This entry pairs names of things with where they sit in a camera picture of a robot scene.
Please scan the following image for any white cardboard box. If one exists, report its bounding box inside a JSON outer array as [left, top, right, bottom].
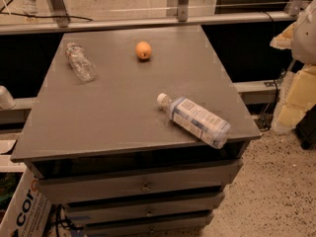
[[0, 169, 51, 237]]

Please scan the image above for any clear plastic bottle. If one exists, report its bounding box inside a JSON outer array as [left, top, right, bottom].
[[65, 42, 96, 82]]

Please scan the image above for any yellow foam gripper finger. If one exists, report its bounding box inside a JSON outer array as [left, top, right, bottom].
[[272, 64, 316, 134], [270, 23, 295, 49]]

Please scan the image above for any white cylinder object left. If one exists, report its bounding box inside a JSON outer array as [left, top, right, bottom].
[[0, 86, 16, 110]]

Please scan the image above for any black cable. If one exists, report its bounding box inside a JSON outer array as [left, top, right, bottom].
[[0, 11, 95, 22]]

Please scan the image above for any orange fruit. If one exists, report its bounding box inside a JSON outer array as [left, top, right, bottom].
[[135, 41, 152, 60]]

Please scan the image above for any labelled white water bottle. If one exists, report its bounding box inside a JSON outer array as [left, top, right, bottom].
[[157, 93, 231, 149]]

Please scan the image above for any grey drawer cabinet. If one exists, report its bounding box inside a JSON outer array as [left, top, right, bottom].
[[12, 26, 260, 237]]

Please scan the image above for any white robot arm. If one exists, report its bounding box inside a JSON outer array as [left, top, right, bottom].
[[270, 0, 316, 134]]

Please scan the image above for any metal frame rail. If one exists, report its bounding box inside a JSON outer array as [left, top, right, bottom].
[[0, 11, 297, 36]]

